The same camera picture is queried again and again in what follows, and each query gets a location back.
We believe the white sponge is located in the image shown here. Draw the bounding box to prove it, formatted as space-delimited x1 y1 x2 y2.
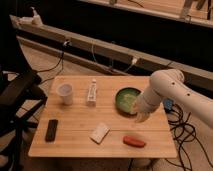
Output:
90 123 110 144

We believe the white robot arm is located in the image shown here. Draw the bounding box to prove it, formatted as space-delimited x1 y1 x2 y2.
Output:
133 69 213 129

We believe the white ceramic cup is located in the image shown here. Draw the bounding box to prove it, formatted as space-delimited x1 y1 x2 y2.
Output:
56 84 73 105

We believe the green bowl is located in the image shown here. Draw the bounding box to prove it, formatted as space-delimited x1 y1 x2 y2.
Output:
115 87 141 115

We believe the red sausage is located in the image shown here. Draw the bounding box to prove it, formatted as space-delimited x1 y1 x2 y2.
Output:
123 136 146 148

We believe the blue box on floor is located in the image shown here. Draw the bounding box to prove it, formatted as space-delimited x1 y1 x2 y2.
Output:
163 99 173 110

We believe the white tube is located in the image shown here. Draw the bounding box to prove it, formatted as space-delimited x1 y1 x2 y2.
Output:
86 79 97 106

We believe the black remote control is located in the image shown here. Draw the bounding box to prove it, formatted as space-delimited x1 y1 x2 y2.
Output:
45 119 58 142

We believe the black chair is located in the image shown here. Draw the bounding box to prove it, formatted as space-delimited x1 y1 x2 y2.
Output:
0 70 47 171

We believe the grey metal rail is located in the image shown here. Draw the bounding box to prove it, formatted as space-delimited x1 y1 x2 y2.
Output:
11 15 213 91

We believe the white bottle on rail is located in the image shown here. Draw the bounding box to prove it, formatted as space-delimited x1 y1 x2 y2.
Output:
19 7 43 27

